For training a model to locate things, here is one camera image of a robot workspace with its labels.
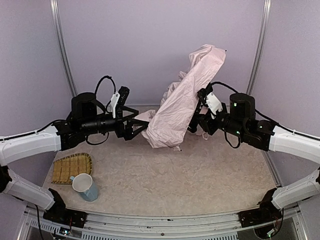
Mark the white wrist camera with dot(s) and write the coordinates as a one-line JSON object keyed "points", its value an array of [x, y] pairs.
{"points": [[118, 99], [210, 101]]}

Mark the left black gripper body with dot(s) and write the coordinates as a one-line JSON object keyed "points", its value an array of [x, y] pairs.
{"points": [[120, 125]]}

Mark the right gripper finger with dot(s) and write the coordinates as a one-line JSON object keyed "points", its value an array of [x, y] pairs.
{"points": [[199, 113], [194, 127]]}

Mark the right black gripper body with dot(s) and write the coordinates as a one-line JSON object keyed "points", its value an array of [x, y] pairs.
{"points": [[203, 117]]}

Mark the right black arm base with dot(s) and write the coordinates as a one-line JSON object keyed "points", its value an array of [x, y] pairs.
{"points": [[266, 212]]}

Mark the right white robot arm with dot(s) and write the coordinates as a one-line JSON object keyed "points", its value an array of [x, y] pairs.
{"points": [[267, 135]]}

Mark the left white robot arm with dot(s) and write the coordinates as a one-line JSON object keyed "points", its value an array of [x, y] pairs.
{"points": [[88, 116]]}

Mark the aluminium front rail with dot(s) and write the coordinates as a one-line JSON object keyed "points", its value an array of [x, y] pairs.
{"points": [[215, 226]]}

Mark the light blue plastic pitcher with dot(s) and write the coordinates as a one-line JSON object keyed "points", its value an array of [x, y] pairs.
{"points": [[84, 185]]}

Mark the woven bamboo tray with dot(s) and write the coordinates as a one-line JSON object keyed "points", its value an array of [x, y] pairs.
{"points": [[71, 166]]}

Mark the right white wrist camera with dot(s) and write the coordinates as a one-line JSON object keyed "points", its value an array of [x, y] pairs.
{"points": [[210, 101]]}

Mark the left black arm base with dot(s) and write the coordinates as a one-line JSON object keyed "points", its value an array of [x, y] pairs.
{"points": [[58, 213]]}

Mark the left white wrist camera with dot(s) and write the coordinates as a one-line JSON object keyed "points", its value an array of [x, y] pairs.
{"points": [[118, 99]]}

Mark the left aluminium frame post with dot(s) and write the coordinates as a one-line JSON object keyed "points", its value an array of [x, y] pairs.
{"points": [[55, 11]]}

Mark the pink and black folding umbrella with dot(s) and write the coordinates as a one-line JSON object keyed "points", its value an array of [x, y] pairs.
{"points": [[168, 125]]}

